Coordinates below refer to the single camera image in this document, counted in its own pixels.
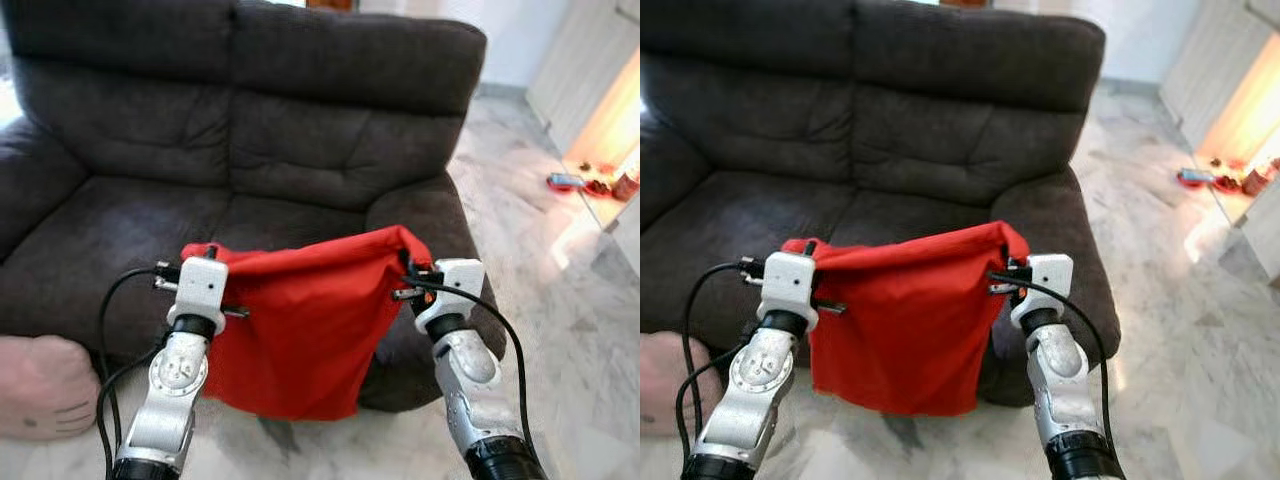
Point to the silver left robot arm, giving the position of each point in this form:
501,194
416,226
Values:
170,390
755,385

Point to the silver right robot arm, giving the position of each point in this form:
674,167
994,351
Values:
1065,385
475,390

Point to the dark grey fabric sofa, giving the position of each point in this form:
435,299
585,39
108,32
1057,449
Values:
300,130
950,130

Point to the pink cat face pillow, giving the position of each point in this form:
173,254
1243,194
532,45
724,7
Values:
665,385
40,385

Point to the red bowl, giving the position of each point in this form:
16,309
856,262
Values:
563,182
1193,178

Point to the small red dish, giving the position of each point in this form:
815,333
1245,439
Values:
1226,184
597,188

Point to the light wooden cabinet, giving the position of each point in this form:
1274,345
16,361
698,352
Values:
575,70
1205,70

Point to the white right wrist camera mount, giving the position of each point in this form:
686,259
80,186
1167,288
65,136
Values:
455,285
1045,280

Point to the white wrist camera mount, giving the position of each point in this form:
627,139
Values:
790,282
200,285
1045,280
455,285

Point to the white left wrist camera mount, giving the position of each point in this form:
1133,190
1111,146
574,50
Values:
200,285
790,282

